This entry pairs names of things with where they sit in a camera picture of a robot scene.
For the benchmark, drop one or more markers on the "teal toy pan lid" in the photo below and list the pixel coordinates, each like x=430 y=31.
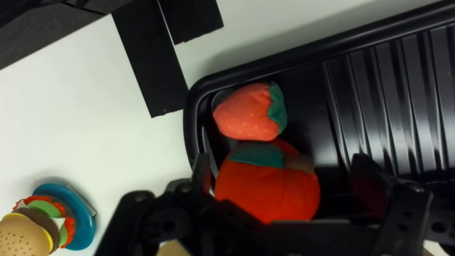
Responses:
x=79 y=209

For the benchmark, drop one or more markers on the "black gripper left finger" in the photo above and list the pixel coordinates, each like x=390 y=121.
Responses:
x=203 y=173

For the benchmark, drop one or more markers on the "red tomato plush toy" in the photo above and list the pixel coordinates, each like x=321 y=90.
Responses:
x=271 y=181

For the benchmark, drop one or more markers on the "black plastic tray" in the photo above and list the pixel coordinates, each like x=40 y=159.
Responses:
x=386 y=90

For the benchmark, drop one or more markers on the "red strawberry plush toy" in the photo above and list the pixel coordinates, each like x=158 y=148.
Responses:
x=254 y=112

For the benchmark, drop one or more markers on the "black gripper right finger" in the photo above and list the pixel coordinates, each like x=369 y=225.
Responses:
x=372 y=183

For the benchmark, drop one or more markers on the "toy burger stack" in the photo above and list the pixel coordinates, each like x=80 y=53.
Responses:
x=36 y=226

